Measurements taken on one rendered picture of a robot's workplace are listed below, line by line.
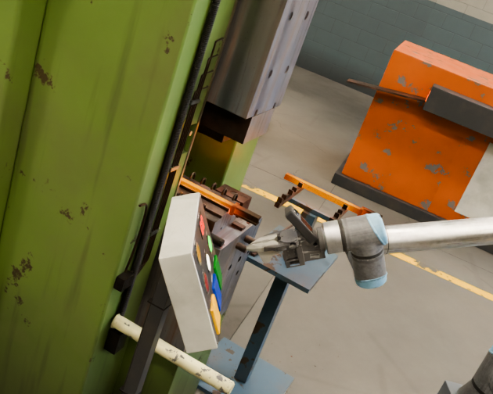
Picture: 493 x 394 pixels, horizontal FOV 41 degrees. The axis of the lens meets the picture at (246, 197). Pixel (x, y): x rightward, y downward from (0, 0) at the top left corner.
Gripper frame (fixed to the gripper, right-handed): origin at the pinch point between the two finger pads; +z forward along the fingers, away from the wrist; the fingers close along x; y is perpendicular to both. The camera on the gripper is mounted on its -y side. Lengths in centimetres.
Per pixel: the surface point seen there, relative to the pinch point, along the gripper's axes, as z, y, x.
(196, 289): 12.2, -5.8, -26.9
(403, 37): -201, 139, 759
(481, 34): -298, 149, 727
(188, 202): 13.9, -15.8, 1.5
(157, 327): 28.5, 13.1, -11.8
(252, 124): -5.6, -21.5, 37.6
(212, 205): 14.0, 6.9, 45.0
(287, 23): -22, -50, 37
